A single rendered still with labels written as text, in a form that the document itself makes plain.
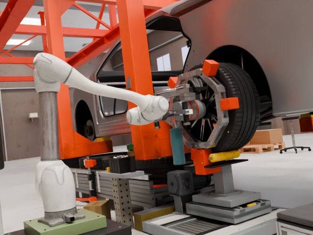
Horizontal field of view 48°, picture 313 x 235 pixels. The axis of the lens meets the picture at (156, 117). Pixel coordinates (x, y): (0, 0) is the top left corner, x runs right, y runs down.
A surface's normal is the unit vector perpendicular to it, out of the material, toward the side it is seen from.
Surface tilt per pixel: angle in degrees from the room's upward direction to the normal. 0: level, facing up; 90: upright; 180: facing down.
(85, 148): 90
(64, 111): 90
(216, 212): 90
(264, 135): 90
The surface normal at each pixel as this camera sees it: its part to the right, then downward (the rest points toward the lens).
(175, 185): -0.83, 0.07
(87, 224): 0.55, -0.10
